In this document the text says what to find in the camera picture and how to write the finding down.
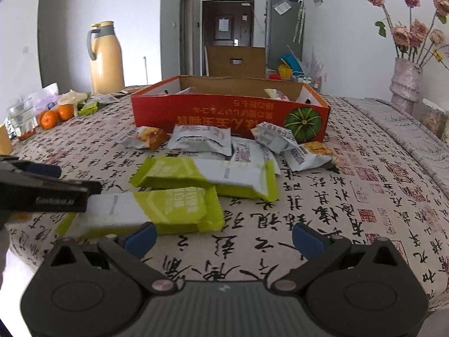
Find small green packet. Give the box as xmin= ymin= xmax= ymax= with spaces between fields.
xmin=77 ymin=100 xmax=99 ymax=116

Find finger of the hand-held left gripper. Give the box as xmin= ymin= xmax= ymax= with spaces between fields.
xmin=0 ymin=173 xmax=103 ymax=196
xmin=0 ymin=154 xmax=63 ymax=181

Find pink quilted cloth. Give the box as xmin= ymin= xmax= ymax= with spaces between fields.
xmin=333 ymin=96 xmax=449 ymax=199

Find brown panel with handle hole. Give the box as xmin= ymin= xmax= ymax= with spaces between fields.
xmin=206 ymin=45 xmax=266 ymax=79

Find wire rack with bottles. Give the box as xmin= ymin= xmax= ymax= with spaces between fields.
xmin=290 ymin=71 xmax=322 ymax=92

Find silver white snack packet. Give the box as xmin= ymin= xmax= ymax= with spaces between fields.
xmin=262 ymin=88 xmax=290 ymax=101

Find green snack packet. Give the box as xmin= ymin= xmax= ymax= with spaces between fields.
xmin=129 ymin=155 xmax=280 ymax=201
xmin=55 ymin=186 xmax=226 ymax=236

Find yellow box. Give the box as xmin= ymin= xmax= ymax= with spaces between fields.
xmin=0 ymin=124 xmax=13 ymax=156

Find blue and yellow dustpan set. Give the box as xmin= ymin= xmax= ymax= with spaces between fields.
xmin=278 ymin=54 xmax=303 ymax=80

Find clear plastic bag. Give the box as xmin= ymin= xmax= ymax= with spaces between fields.
xmin=6 ymin=97 xmax=38 ymax=142

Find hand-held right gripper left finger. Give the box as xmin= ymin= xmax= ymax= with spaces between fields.
xmin=44 ymin=221 xmax=178 ymax=294

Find dark brown entrance door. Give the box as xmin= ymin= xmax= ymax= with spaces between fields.
xmin=201 ymin=0 xmax=254 ymax=48

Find white plastic bag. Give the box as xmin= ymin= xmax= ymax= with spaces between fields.
xmin=27 ymin=82 xmax=61 ymax=113

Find dried pink roses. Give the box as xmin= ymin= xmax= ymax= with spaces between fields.
xmin=364 ymin=0 xmax=449 ymax=68

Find yellow thermos jug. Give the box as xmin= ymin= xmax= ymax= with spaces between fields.
xmin=86 ymin=21 xmax=126 ymax=95

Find red cardboard box pumpkin print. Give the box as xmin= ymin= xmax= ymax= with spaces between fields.
xmin=130 ymin=75 xmax=331 ymax=143

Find jar with white lid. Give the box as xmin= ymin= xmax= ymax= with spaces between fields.
xmin=420 ymin=97 xmax=449 ymax=138

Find interior doorway frame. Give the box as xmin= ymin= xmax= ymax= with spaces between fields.
xmin=179 ymin=0 xmax=194 ymax=77

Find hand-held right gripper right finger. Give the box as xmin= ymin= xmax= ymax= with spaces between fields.
xmin=272 ymin=222 xmax=406 ymax=294

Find white umbrella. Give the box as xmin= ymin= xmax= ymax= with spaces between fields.
xmin=292 ymin=1 xmax=306 ymax=43

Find cream plastic bag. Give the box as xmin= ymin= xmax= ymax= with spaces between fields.
xmin=61 ymin=89 xmax=89 ymax=108

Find grey refrigerator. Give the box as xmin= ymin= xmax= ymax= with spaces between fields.
xmin=265 ymin=0 xmax=306 ymax=71

